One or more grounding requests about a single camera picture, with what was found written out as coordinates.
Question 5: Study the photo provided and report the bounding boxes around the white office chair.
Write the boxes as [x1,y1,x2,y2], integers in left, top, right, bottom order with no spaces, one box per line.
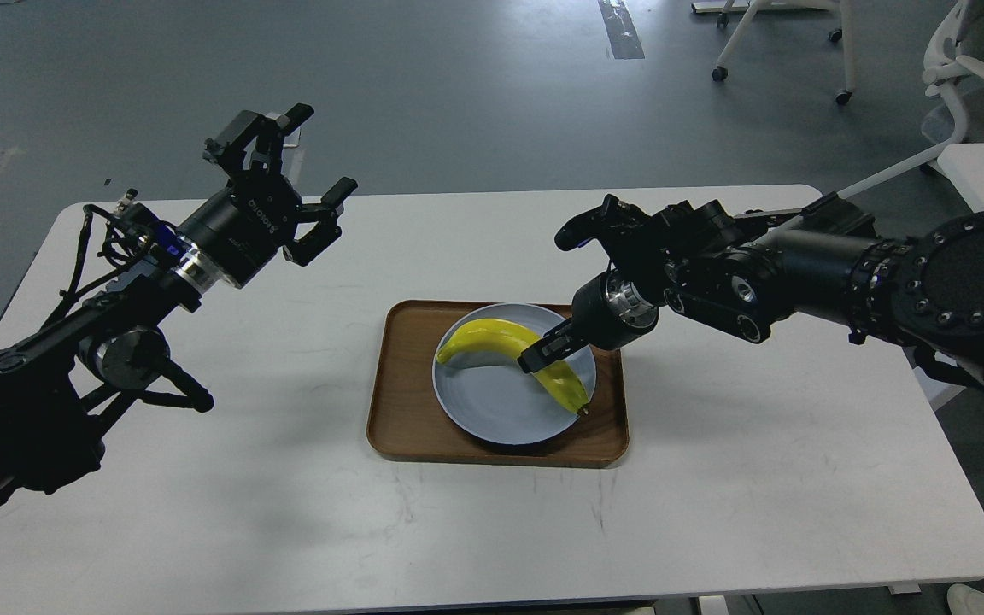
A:
[836,1,984,199]

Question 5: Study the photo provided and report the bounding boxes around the yellow banana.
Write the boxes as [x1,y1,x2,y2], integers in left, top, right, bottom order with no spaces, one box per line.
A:
[435,318,590,415]

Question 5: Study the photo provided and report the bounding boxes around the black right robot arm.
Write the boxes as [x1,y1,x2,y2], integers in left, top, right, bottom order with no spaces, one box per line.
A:
[517,194,984,389]

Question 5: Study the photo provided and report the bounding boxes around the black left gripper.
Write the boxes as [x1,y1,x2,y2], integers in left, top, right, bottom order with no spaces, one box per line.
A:
[177,102,359,288]

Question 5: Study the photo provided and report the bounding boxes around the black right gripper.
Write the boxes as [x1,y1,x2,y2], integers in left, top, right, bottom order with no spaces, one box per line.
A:
[517,272,659,373]

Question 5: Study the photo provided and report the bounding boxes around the white shoe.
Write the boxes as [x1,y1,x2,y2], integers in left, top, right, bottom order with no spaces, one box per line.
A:
[946,583,984,615]

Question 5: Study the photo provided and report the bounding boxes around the white rolling table base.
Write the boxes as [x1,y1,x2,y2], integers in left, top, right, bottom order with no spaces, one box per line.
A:
[688,1,858,110]

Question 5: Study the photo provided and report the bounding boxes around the brown wooden tray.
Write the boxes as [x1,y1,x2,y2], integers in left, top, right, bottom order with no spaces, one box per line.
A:
[366,300,630,470]

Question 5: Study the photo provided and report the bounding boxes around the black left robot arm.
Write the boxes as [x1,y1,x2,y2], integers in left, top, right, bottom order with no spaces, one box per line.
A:
[0,102,358,506]

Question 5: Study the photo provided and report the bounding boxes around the light blue plate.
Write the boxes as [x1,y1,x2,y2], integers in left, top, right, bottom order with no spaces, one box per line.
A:
[432,303,597,445]

